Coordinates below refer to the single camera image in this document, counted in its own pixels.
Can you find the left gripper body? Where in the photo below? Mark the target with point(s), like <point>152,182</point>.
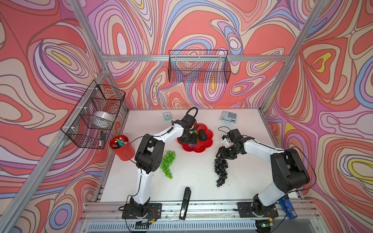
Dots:
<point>190,138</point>

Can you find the black wire basket on left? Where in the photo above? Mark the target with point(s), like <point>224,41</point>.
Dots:
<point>84,129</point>

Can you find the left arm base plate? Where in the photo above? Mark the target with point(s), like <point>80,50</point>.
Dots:
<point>129,212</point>

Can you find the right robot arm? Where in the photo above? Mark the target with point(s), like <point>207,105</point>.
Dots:
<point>288,170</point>

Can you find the black wire basket at back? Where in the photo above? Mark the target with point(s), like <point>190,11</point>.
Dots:
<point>199,66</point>

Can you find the red pen cup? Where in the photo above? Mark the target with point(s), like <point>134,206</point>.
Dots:
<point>122,147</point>

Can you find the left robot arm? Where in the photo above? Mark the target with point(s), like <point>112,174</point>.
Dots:
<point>149,156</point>

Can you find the grey calculator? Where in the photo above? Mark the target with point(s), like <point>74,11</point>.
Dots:
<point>228,117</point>

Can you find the dark avocado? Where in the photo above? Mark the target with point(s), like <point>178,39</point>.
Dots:
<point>202,135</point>

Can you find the white tape roll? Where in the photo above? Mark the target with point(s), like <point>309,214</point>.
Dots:
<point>104,115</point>

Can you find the red flower-shaped fruit bowl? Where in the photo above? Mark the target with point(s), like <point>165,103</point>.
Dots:
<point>201,146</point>

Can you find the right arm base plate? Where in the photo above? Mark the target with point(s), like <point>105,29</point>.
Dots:
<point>255,209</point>

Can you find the dark purple grape bunch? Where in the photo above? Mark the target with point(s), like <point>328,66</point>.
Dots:
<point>220,168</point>

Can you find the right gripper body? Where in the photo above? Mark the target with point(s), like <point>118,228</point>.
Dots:
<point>229,152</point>

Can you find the green grape bunch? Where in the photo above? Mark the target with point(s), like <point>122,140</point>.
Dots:
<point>166,163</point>

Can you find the teal small clock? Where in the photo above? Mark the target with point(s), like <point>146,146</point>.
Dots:
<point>167,116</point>

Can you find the black wire basket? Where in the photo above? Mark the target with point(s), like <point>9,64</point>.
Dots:
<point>84,129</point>
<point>199,66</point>

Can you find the black stapler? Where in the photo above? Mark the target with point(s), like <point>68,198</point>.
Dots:
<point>185,203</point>

